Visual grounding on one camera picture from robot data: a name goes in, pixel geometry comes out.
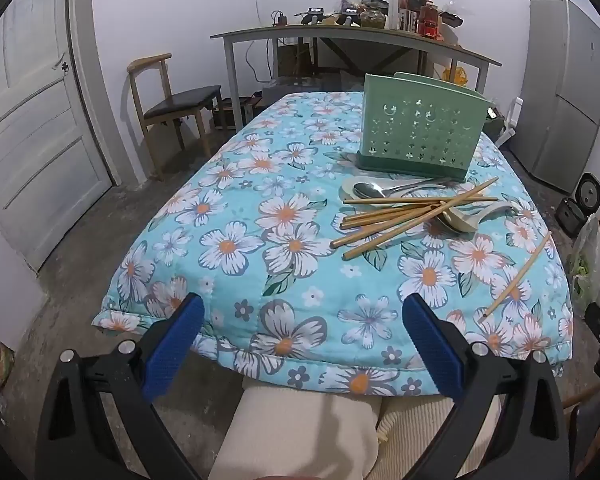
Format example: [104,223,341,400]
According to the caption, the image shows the grey refrigerator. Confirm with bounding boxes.
[509,0,600,195]

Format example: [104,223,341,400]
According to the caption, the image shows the pile of wooden chopsticks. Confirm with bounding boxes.
[330,176,501,262]

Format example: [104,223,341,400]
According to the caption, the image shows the cream ceramic spoon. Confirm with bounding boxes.
[437,208,481,235]

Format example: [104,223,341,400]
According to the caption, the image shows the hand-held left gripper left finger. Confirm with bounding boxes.
[34,291,206,480]

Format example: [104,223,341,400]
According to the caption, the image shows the glass jar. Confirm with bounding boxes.
[360,9,389,29]

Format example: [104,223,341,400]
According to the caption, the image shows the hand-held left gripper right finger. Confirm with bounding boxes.
[401,292,571,480]

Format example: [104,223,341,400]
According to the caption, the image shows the wooden chair with dark seat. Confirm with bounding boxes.
[127,53,224,181]

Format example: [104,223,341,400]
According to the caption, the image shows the floral turquoise blanket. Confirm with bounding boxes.
[91,91,576,398]

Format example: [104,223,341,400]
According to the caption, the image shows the green perforated utensil holder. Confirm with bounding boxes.
[356,72,491,184]

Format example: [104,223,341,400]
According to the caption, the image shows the cream smooth cloth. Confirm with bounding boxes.
[207,379,381,480]

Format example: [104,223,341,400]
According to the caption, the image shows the white panel door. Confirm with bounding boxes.
[0,0,115,273]

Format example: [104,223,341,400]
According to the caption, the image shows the upright books and boxes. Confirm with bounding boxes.
[390,0,419,31]

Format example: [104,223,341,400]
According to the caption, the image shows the red bottles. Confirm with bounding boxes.
[417,2,444,39]

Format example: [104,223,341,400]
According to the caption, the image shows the clear storage bin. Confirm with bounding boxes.
[262,77,342,107]

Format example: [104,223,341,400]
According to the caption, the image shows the cream ribbed cloth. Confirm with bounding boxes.
[367,395,506,480]

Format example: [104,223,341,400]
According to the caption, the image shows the long grey table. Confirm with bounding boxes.
[210,24,502,128]

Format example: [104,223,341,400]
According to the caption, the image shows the yellow bag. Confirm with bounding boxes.
[442,57,469,89]

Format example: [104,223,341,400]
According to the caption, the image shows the black rice cooker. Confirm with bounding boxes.
[554,172,600,238]

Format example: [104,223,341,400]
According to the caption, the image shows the light wooden chopstick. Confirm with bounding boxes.
[480,231,553,323]

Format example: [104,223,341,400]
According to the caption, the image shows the metal spoon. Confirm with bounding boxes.
[354,180,448,200]

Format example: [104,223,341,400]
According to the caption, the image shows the white plastic bag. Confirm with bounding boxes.
[570,214,600,306]

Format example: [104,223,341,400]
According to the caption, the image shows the white plastic object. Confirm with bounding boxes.
[499,96,525,147]

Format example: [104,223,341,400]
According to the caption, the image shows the brown cardboard panel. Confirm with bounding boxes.
[277,40,311,79]

